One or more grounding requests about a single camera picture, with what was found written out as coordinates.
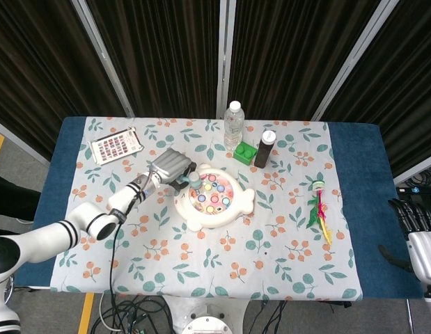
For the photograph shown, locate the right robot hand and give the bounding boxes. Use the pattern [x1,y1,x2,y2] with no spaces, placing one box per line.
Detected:
[377,197,431,285]

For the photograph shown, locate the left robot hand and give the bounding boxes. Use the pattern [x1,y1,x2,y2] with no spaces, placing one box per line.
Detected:
[148,148,198,191]

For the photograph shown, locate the teal and grey toy hammer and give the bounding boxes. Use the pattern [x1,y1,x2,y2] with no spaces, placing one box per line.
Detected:
[175,171,203,191]

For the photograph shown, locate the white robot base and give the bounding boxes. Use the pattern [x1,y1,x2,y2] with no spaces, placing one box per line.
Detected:
[166,294,253,334]

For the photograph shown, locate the white fishing toy game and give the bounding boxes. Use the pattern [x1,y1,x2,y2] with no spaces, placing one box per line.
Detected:
[173,163,256,232]

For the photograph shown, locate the nail sticker sheet pack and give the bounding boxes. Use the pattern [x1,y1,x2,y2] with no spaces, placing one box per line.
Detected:
[88,127,144,166]

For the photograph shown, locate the blue table cover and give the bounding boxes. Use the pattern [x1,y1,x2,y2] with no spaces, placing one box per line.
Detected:
[15,116,423,300]

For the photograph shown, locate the clear plastic water bottle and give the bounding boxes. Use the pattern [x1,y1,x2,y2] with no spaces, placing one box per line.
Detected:
[224,100,245,152]

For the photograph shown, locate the green plastic building block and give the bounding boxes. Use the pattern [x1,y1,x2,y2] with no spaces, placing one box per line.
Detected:
[233,141,258,166]

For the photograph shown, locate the dark brown bottle white cap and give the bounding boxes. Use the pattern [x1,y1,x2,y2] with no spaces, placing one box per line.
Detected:
[253,130,277,169]

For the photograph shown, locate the dark pleated curtain panel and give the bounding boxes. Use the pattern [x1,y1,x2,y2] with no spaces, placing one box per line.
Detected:
[228,0,382,122]
[321,0,431,177]
[0,0,132,163]
[86,0,226,119]

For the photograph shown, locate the floral print tablecloth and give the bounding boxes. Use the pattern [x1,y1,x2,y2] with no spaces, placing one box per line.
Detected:
[49,116,363,302]

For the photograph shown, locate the feather shuttlecock toy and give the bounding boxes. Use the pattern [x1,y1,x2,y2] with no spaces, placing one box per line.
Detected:
[305,180,334,246]

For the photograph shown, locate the black cables and power strip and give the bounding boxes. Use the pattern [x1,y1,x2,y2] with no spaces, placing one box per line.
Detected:
[395,173,431,209]

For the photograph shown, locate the grey metal screen rail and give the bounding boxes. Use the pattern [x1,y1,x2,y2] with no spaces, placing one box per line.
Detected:
[0,117,51,167]
[392,161,431,186]

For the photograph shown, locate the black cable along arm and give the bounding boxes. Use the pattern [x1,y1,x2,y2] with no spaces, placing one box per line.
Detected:
[107,166,160,314]

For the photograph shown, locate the grey metal screen post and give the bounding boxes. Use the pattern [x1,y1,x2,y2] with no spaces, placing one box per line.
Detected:
[216,0,237,119]
[70,0,135,118]
[311,0,400,122]

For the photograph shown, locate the black floor cable tangle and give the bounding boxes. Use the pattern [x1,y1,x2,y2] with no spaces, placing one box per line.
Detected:
[89,294,176,334]

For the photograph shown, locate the white floor cable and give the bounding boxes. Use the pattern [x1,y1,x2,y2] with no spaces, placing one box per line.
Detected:
[97,292,125,332]

